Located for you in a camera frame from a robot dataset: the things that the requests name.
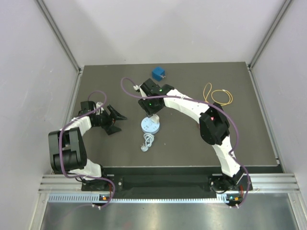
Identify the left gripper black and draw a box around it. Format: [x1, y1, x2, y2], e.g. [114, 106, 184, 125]
[94, 104, 127, 135]

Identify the white plug adapter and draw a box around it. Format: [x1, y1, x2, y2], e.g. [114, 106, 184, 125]
[150, 114, 160, 124]

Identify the light blue round power strip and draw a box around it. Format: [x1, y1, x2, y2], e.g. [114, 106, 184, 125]
[141, 117, 160, 152]

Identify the blue cube plug adapter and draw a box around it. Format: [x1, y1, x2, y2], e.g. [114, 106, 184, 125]
[152, 67, 165, 81]

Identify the yellow USB cable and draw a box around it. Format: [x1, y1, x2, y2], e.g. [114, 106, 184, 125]
[203, 82, 234, 106]

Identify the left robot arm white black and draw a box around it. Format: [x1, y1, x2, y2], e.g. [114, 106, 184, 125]
[48, 101, 127, 190]

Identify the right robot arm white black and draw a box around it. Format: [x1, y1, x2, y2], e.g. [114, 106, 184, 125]
[133, 79, 244, 192]

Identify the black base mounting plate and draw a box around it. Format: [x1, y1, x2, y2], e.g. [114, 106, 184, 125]
[82, 166, 253, 199]

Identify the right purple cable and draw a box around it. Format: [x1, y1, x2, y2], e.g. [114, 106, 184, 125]
[120, 77, 251, 208]

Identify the slotted cable duct rail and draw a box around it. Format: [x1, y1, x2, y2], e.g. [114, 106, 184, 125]
[48, 194, 240, 204]

